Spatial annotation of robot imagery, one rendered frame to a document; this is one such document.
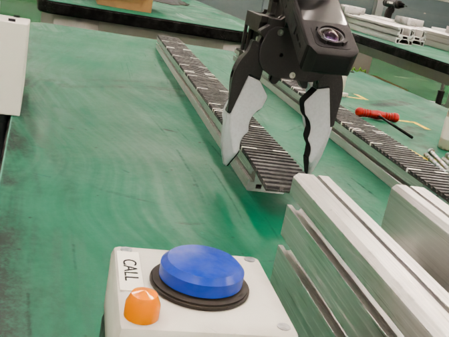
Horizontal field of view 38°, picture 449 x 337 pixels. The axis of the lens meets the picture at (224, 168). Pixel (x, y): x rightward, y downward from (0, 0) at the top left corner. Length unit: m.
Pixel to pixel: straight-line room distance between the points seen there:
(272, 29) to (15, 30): 0.31
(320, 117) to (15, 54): 0.35
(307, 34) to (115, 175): 0.23
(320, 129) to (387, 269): 0.35
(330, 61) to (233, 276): 0.28
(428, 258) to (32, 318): 0.24
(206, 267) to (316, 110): 0.36
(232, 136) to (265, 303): 0.33
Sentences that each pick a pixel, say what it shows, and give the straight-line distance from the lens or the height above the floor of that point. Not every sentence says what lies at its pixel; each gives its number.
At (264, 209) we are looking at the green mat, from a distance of 0.61.
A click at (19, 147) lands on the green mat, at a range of 0.68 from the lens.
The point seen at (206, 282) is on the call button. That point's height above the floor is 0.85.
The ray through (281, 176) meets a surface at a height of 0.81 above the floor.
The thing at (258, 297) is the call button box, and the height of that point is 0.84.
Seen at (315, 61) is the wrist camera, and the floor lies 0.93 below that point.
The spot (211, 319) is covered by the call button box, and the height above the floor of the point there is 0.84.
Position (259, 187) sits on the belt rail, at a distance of 0.66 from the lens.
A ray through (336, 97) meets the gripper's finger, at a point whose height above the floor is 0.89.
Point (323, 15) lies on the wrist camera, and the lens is 0.58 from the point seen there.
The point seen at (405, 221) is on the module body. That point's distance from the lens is 0.44.
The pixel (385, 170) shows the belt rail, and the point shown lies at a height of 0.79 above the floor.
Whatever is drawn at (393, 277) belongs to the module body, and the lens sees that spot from 0.31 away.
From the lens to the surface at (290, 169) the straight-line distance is 0.64.
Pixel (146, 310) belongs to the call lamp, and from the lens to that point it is 0.27.
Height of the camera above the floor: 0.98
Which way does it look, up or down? 17 degrees down
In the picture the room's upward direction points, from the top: 11 degrees clockwise
